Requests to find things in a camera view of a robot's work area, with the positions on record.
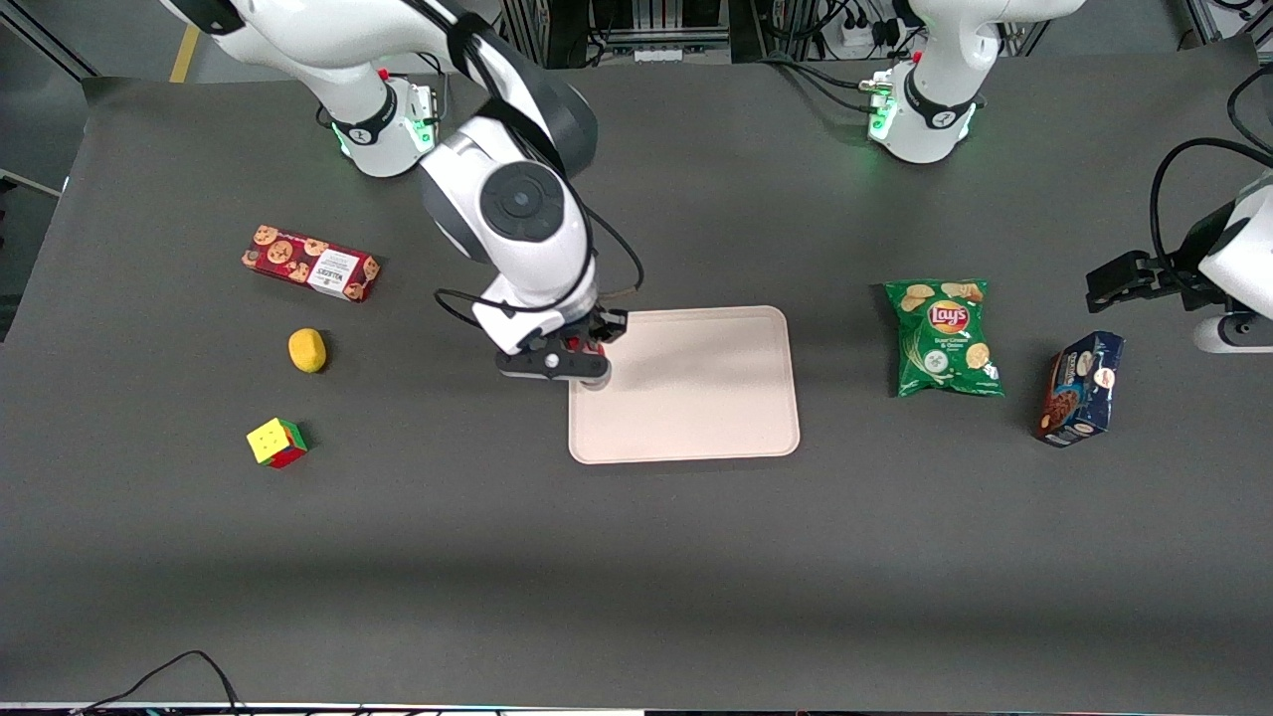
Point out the aluminium frame profile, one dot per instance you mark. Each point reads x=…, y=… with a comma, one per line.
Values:
x=1208, y=20

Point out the black equipment rack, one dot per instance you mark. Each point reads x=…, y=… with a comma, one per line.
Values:
x=636, y=25

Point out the beige plastic tray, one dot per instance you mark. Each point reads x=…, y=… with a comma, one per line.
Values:
x=696, y=393

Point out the red coke bottle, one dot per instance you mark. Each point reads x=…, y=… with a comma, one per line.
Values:
x=589, y=348

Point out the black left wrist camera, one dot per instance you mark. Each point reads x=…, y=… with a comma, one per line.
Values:
x=1114, y=270

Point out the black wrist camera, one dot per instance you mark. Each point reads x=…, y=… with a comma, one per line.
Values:
x=1114, y=270
x=611, y=326

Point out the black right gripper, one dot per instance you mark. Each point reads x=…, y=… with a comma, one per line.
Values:
x=604, y=325

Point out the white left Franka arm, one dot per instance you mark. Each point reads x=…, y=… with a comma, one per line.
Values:
x=930, y=119

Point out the dark grey table mat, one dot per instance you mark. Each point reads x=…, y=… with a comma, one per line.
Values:
x=636, y=567

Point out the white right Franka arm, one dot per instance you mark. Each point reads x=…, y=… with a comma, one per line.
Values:
x=527, y=234

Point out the yellow lemon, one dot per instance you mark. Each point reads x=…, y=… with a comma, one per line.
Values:
x=307, y=350

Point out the red cookie box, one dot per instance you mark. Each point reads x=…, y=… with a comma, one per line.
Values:
x=308, y=264

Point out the dark blue cookie box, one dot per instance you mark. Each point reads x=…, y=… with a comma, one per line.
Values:
x=1082, y=388

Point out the green Lay's chips bag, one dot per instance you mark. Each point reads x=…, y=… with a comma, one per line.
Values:
x=945, y=343

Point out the white power strip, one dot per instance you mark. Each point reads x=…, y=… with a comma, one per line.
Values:
x=863, y=34

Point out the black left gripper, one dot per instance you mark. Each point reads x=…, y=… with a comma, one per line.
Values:
x=1166, y=274

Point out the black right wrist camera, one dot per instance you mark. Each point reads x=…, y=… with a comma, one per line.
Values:
x=611, y=326

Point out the colourful rubik's cube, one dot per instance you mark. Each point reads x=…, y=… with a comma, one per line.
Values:
x=273, y=443

